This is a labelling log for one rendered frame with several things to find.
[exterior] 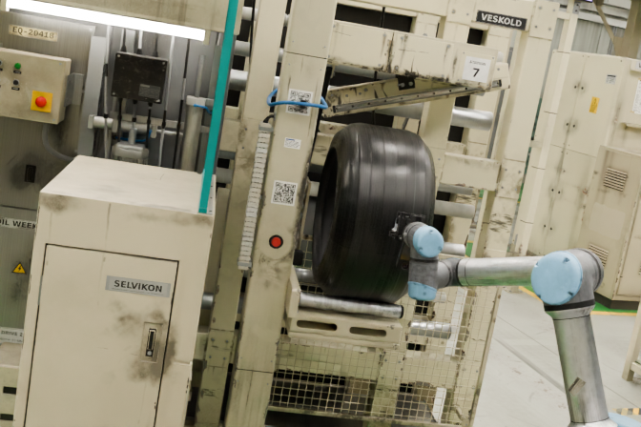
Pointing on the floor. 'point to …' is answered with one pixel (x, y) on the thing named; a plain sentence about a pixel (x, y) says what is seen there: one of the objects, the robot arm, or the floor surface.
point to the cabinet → (615, 226)
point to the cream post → (283, 214)
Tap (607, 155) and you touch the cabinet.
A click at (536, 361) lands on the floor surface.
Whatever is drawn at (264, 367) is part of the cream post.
